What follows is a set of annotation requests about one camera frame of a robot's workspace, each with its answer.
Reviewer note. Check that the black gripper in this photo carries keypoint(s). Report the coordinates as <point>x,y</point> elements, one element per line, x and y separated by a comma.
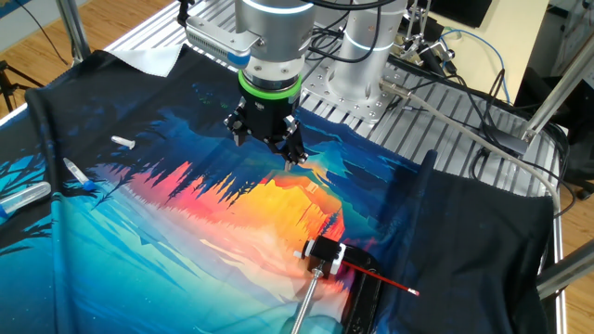
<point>269,118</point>

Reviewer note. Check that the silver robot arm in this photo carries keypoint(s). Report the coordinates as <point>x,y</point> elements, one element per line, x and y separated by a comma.
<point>274,32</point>

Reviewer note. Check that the red pencil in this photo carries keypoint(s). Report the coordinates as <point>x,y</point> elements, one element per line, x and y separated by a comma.
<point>385,280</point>

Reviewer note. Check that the sunset landscape printed cloth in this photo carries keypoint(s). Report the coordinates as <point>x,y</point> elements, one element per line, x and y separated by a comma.
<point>185,232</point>

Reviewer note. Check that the small white plastic tube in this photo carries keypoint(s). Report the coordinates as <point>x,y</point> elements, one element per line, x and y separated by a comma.
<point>123,141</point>

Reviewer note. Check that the black C-clamp with steel screw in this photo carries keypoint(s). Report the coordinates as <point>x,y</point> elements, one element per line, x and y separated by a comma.
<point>366,297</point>

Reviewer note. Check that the slim clear tube blue cap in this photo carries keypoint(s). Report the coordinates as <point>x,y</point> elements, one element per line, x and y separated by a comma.
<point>76,172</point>

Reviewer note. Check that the black monitor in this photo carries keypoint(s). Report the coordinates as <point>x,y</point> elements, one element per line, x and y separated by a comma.
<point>464,11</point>

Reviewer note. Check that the dark grey power adapter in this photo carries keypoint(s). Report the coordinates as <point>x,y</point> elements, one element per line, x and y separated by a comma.
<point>506,139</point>

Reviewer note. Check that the large clear plastic tube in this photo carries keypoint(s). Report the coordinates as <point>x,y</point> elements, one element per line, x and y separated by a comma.
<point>28,197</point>

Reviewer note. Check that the black tripod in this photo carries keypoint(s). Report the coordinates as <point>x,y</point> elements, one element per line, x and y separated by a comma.
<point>5,86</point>

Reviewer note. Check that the beige desk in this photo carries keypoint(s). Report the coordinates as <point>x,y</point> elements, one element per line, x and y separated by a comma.
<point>520,28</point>

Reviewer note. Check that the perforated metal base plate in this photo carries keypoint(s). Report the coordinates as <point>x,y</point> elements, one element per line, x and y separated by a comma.
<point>325,93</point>

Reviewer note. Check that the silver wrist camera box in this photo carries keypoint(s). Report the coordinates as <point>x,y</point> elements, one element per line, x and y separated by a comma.
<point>218,44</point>

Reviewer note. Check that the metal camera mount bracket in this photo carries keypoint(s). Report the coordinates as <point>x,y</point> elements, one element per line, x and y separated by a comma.
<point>417,46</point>

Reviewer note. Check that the aluminium frame post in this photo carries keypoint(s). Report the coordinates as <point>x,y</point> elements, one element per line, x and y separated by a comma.
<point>72,28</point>

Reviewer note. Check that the aluminium frame strut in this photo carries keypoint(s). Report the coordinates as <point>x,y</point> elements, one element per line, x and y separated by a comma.
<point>557,88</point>
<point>566,271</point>

